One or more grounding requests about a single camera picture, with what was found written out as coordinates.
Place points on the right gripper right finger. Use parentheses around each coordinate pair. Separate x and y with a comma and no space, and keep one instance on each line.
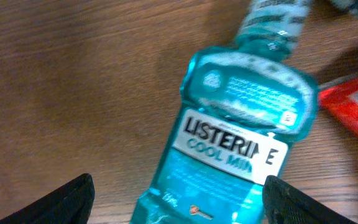
(284,204)

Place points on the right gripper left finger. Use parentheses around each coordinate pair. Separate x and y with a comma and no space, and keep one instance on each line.
(69,204)

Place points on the blue mouthwash bottle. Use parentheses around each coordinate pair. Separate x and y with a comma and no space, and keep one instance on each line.
(241,111)

